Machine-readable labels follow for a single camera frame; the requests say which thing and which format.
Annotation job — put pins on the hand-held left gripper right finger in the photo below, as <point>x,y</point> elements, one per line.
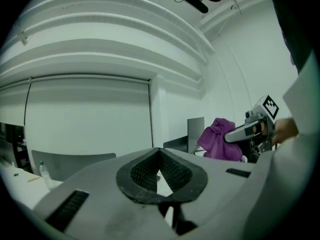
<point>220,196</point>

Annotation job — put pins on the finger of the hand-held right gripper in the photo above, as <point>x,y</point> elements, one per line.
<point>237,135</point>

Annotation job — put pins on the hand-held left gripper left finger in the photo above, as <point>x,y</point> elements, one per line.
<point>100,204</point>

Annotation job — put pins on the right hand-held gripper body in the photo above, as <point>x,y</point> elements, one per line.
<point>270,109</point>

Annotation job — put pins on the purple cloth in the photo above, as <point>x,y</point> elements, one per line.
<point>217,139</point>

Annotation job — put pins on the person's right forearm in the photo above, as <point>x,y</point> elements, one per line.
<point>285,129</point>

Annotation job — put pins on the person's right hand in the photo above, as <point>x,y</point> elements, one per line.
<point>258,129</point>

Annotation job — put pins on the grey desk divider panel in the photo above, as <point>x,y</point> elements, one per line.
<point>75,164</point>

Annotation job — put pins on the clear plastic water bottle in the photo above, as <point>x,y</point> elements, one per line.
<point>46,176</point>

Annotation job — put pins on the dark laptop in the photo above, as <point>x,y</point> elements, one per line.
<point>176,144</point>

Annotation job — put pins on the yellow pencil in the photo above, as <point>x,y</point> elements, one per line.
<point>33,179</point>

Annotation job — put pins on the wide white roller blind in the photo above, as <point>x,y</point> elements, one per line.
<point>87,114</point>

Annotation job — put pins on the person's black t-shirt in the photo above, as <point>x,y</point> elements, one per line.
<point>295,21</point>

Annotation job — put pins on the narrow white roller blind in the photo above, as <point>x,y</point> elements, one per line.
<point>12,104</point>

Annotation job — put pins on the black head-mounted camera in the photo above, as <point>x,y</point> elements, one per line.
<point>196,1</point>

